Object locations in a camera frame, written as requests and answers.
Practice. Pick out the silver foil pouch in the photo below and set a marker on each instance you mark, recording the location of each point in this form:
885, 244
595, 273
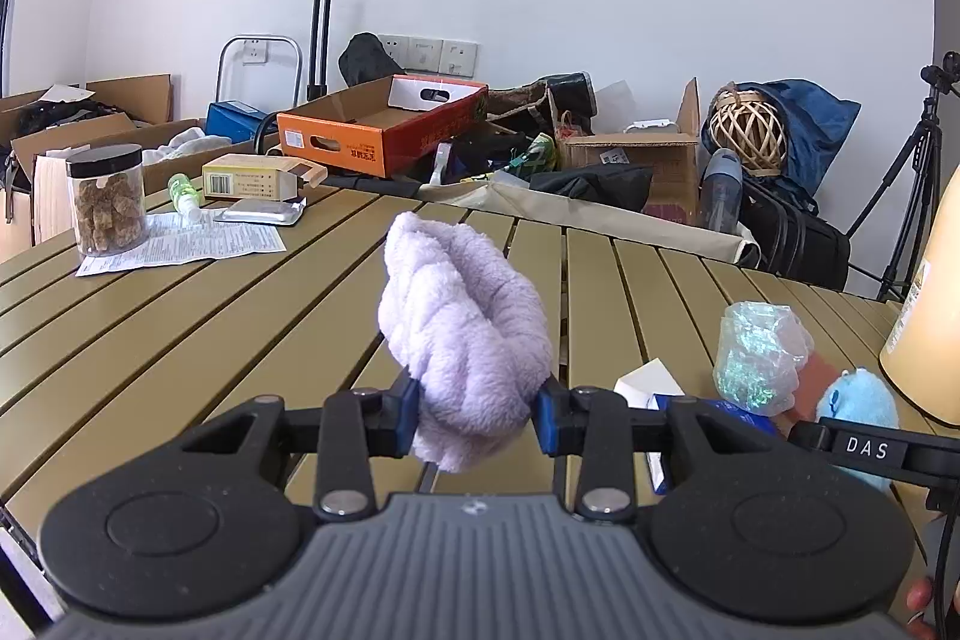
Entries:
263, 212

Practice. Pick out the open brown cardboard box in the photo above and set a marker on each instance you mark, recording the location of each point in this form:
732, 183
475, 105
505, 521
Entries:
669, 147

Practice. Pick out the dark blue bag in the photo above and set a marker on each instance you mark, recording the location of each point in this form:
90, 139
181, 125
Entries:
817, 125

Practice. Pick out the clear jar with snacks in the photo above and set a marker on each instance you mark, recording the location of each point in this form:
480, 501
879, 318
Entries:
107, 198

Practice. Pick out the tan folding table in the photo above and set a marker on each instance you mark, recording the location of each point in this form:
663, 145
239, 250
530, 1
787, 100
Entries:
97, 370

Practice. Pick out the green small bottle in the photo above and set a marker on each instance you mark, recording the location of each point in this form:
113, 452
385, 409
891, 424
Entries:
185, 198

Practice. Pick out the clear plastic wrap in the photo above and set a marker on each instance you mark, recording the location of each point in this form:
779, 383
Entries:
761, 349

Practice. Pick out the cream thermos jug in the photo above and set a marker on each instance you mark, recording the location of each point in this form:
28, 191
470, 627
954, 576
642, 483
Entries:
922, 354

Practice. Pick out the chrome folding cart frame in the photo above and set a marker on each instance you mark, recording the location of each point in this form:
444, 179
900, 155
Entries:
248, 59

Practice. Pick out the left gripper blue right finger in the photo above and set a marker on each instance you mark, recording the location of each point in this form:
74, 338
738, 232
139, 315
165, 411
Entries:
594, 425

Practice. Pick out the lilac fluffy cloth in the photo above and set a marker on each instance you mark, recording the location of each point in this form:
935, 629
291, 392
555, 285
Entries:
471, 330

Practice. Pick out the woven rattan ball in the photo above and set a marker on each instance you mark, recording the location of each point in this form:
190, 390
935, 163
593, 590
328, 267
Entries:
745, 121

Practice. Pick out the light blue plush toy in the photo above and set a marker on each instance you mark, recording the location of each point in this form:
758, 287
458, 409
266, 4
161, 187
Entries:
859, 396

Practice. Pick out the printed paper sheet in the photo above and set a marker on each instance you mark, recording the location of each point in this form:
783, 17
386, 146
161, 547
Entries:
171, 240

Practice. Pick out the orange cardboard box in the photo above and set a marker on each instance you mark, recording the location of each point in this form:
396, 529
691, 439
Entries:
382, 127

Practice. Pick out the grey blue water bottle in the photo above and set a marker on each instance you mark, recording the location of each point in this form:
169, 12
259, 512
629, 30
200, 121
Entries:
721, 192

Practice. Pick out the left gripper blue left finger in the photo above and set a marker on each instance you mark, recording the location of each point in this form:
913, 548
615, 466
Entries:
355, 426

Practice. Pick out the small white box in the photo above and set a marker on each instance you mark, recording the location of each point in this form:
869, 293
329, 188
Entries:
642, 387

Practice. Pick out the white wall socket panel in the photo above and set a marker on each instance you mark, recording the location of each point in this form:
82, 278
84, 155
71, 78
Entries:
426, 55

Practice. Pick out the person's right hand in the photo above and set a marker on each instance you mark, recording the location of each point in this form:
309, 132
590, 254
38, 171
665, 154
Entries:
919, 596

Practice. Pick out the small tan carton box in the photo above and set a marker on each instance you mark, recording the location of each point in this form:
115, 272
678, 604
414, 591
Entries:
251, 177

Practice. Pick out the large cardboard box left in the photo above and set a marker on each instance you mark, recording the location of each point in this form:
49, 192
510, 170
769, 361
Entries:
134, 109

